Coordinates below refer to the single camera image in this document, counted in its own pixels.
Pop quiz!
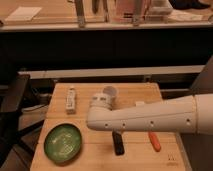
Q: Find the white paper sheet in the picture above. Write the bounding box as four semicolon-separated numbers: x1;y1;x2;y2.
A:
5;6;41;21

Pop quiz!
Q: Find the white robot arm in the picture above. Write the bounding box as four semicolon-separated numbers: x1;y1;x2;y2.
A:
86;93;213;135

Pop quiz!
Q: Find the black rectangular bar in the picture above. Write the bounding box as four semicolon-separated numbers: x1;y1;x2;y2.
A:
112;131;125;155

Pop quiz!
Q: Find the white paper cup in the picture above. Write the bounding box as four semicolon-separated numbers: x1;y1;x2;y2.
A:
103;86;118;100

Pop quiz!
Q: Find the black chair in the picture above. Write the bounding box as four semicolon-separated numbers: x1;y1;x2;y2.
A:
0;75;44;168

